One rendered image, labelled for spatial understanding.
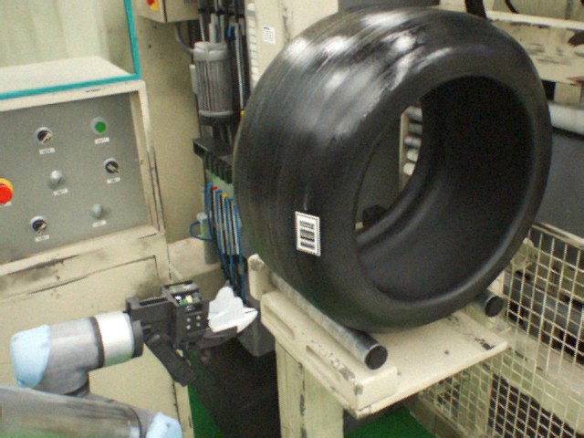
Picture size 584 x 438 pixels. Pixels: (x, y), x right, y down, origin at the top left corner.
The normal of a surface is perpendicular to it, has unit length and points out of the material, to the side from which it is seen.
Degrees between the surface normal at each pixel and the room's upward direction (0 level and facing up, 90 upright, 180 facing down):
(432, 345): 0
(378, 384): 90
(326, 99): 50
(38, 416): 70
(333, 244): 91
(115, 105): 90
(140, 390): 90
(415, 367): 0
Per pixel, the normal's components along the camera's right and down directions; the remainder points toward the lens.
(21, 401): 0.81, -0.58
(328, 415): 0.52, 0.35
